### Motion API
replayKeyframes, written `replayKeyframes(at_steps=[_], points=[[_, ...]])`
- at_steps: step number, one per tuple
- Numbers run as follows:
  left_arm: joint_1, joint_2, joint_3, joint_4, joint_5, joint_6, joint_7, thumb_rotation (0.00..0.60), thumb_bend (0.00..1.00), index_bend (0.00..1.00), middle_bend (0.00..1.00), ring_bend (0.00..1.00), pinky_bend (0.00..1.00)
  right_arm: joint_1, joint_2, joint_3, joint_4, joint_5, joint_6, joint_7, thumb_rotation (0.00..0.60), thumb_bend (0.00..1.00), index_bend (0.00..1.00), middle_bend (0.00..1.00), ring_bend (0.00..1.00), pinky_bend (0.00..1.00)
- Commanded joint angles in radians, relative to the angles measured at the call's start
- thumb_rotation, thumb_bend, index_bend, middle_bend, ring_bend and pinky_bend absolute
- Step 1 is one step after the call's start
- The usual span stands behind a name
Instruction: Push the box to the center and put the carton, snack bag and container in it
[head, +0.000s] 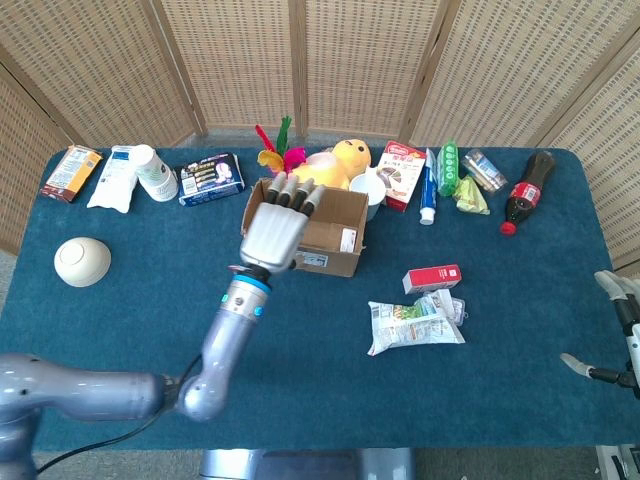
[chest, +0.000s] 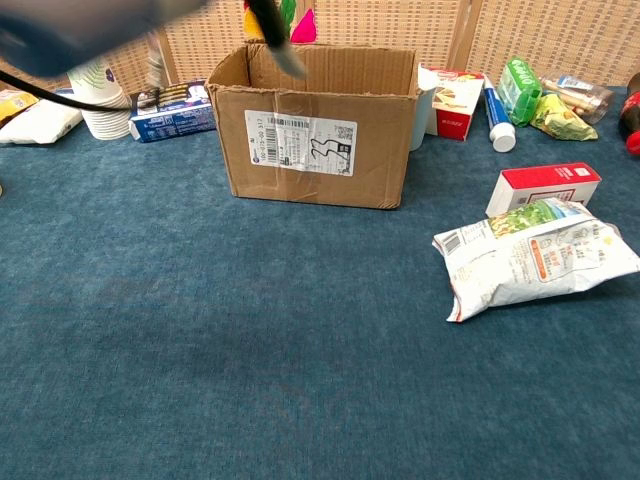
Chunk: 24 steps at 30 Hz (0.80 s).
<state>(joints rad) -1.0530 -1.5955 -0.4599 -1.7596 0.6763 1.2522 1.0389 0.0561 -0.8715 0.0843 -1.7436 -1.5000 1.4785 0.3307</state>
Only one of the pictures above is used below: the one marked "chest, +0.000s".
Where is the colourful feather shuttlecock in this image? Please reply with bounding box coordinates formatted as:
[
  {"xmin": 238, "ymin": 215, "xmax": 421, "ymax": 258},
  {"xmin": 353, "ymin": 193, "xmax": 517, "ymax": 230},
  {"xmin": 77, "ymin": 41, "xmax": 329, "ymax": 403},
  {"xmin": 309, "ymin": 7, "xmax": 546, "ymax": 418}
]
[{"xmin": 242, "ymin": 0, "xmax": 318, "ymax": 46}]

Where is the red white biscuit box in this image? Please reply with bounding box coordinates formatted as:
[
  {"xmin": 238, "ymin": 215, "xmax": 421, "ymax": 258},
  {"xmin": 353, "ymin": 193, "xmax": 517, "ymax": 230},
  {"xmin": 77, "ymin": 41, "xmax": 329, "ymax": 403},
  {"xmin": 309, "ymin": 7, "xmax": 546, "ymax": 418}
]
[{"xmin": 423, "ymin": 68, "xmax": 487, "ymax": 143}]

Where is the orange brown snack box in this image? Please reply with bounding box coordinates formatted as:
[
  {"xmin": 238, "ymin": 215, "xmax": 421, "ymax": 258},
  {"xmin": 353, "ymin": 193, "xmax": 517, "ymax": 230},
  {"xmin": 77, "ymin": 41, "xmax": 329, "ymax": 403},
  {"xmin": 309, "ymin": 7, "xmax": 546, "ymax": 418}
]
[{"xmin": 0, "ymin": 89, "xmax": 41, "ymax": 129}]

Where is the dark blue sanitary pad pack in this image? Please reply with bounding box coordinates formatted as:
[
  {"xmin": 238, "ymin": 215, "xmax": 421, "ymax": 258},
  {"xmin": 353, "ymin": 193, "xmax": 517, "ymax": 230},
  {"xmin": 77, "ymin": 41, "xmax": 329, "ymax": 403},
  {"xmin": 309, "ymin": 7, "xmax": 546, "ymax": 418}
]
[{"xmin": 128, "ymin": 79, "xmax": 218, "ymax": 145}]

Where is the white crinkled snack bag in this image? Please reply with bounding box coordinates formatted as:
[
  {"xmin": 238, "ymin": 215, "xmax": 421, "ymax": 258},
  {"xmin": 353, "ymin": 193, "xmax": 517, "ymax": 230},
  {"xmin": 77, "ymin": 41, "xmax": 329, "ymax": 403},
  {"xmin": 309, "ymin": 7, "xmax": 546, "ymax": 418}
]
[{"xmin": 431, "ymin": 197, "xmax": 640, "ymax": 324}]

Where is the black cable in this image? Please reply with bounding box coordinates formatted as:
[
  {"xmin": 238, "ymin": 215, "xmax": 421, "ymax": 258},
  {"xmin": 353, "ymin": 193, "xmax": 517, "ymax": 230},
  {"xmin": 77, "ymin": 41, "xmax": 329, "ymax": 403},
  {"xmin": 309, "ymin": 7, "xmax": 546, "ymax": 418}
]
[{"xmin": 0, "ymin": 69, "xmax": 137, "ymax": 114}]

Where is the blue white toothpaste tube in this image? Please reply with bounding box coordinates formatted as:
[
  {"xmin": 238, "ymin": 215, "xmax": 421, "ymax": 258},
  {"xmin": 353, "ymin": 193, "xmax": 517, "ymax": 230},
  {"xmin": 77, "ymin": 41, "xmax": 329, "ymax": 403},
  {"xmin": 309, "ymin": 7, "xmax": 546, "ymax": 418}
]
[{"xmin": 481, "ymin": 74, "xmax": 518, "ymax": 154}]

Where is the cola bottle with red cap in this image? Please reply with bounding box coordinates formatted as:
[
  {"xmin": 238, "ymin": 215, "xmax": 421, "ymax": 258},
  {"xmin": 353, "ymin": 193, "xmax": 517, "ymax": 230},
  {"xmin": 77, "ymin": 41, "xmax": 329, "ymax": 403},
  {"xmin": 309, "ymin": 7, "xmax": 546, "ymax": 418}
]
[{"xmin": 617, "ymin": 71, "xmax": 640, "ymax": 158}]

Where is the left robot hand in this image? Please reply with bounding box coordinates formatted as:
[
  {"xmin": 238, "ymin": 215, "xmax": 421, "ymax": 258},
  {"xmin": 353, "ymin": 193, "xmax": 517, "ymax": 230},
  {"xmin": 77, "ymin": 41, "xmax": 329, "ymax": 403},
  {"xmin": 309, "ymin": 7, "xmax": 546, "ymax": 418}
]
[{"xmin": 248, "ymin": 0, "xmax": 307, "ymax": 80}]

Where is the light blue paper cup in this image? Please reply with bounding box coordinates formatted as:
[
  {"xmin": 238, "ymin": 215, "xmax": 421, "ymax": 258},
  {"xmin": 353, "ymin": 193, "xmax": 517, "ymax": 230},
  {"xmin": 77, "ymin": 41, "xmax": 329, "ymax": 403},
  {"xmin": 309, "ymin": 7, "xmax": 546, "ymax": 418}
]
[{"xmin": 408, "ymin": 64, "xmax": 434, "ymax": 153}]

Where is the blue felt table cloth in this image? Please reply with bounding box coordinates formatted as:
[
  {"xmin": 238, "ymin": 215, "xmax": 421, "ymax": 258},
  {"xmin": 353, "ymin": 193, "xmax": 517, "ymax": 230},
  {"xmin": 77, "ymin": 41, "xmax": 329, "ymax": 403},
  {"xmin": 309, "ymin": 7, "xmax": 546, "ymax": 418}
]
[{"xmin": 0, "ymin": 84, "xmax": 640, "ymax": 480}]

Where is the stack of white paper cups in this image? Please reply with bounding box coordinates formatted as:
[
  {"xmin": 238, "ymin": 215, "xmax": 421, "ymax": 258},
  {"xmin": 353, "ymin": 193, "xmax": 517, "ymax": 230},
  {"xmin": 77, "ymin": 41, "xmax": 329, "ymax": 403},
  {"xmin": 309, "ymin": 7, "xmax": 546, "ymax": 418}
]
[{"xmin": 66, "ymin": 55, "xmax": 133, "ymax": 142}]

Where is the yellow green snack pouch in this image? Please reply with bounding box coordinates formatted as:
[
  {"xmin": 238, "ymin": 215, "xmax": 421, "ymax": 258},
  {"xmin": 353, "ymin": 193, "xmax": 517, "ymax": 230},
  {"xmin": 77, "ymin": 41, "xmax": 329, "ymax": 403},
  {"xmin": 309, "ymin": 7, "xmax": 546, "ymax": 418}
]
[{"xmin": 529, "ymin": 92, "xmax": 600, "ymax": 143}]

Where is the green wet wipes pack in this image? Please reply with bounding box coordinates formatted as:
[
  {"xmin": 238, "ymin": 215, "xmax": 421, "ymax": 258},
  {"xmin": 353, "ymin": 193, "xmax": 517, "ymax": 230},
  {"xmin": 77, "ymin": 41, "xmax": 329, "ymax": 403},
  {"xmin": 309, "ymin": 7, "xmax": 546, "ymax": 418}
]
[{"xmin": 495, "ymin": 56, "xmax": 544, "ymax": 128}]

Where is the woven wooden folding screen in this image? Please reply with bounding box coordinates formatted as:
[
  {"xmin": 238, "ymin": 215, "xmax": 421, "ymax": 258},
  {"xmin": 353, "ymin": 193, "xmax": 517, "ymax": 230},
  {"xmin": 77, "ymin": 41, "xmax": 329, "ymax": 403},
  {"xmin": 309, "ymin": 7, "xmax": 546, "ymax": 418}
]
[{"xmin": 0, "ymin": 0, "xmax": 640, "ymax": 97}]

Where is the white soft pouch bag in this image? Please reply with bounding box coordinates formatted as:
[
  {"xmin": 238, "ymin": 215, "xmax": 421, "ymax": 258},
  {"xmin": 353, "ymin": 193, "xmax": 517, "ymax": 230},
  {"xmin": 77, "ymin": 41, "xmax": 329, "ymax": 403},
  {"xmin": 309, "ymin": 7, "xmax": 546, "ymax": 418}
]
[{"xmin": 0, "ymin": 88, "xmax": 84, "ymax": 147}]

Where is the brown cardboard shipping box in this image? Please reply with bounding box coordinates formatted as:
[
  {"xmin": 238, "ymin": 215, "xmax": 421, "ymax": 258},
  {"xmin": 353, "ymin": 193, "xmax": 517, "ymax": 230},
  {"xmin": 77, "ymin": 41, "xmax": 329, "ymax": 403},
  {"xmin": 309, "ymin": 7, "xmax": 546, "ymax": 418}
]
[{"xmin": 205, "ymin": 41, "xmax": 422, "ymax": 211}]

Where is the red and white carton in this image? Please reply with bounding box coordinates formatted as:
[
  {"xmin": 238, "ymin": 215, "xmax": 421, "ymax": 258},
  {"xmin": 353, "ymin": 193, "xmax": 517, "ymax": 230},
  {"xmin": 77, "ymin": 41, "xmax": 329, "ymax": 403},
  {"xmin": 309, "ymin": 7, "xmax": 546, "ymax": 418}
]
[{"xmin": 484, "ymin": 161, "xmax": 603, "ymax": 219}]

